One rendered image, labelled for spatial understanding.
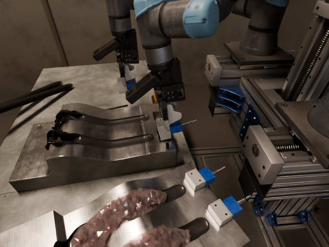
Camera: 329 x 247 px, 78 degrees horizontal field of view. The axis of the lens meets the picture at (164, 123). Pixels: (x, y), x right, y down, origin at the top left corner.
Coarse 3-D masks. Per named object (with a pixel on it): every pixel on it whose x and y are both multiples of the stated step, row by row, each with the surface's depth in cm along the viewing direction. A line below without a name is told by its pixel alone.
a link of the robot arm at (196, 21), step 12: (180, 0) 42; (192, 0) 40; (204, 0) 39; (168, 12) 42; (180, 12) 41; (192, 12) 39; (204, 12) 38; (216, 12) 42; (168, 24) 43; (180, 24) 42; (192, 24) 40; (204, 24) 39; (216, 24) 43; (168, 36) 46; (180, 36) 45; (192, 36) 43; (204, 36) 42
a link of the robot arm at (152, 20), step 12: (144, 0) 44; (156, 0) 44; (144, 12) 45; (156, 12) 44; (144, 24) 46; (156, 24) 45; (144, 36) 48; (156, 36) 48; (144, 48) 51; (156, 48) 49
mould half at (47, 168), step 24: (72, 120) 68; (24, 144) 70; (72, 144) 60; (144, 144) 66; (24, 168) 62; (48, 168) 62; (72, 168) 60; (96, 168) 63; (120, 168) 65; (144, 168) 67
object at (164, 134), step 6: (156, 120) 67; (162, 120) 66; (192, 120) 68; (162, 126) 63; (174, 126) 65; (180, 126) 65; (162, 132) 65; (168, 132) 65; (174, 132) 66; (162, 138) 66; (168, 138) 66
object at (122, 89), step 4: (120, 80) 83; (128, 80) 86; (132, 80) 86; (120, 84) 83; (128, 84) 84; (132, 84) 84; (120, 88) 84; (124, 88) 84; (128, 88) 85; (120, 92) 85; (124, 92) 86
